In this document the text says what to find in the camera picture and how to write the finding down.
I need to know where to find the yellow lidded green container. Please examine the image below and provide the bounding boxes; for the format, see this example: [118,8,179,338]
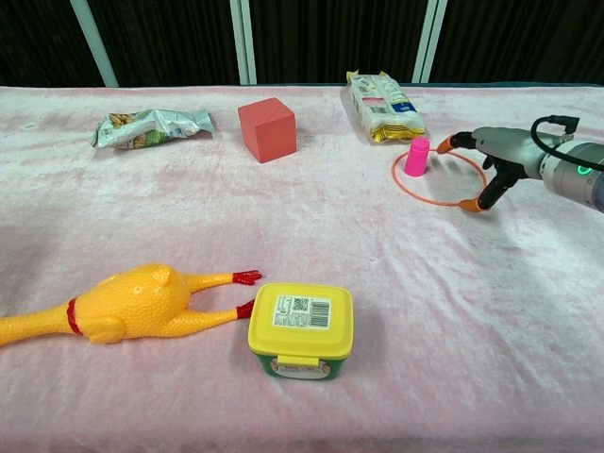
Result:
[247,281,355,381]

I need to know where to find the thin orange ring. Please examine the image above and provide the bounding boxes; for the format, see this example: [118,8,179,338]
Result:
[391,149,488,207]

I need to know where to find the yellow rubber chicken toy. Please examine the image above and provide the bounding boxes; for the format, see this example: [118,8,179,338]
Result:
[0,263,263,348]

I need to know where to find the small pink object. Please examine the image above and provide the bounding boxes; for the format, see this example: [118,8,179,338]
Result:
[404,137,431,177]

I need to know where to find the red foam cube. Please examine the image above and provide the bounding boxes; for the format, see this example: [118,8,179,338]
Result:
[237,97,298,164]

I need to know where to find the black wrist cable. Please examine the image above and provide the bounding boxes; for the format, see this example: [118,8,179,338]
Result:
[530,115,604,171]

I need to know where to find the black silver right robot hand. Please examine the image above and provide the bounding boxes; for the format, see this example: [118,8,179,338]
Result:
[436,126,551,213]

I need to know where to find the white yellow snack package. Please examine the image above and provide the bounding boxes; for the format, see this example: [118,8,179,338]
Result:
[345,70,427,143]

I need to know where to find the crumpled silver green snack bag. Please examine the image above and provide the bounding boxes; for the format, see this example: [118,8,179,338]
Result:
[91,108,216,151]

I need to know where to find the white partition frame post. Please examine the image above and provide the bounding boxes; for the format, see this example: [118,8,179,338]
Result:
[411,0,448,85]
[229,0,259,86]
[69,0,119,89]

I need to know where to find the pink plush table cloth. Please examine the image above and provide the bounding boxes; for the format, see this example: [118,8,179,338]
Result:
[0,84,604,453]

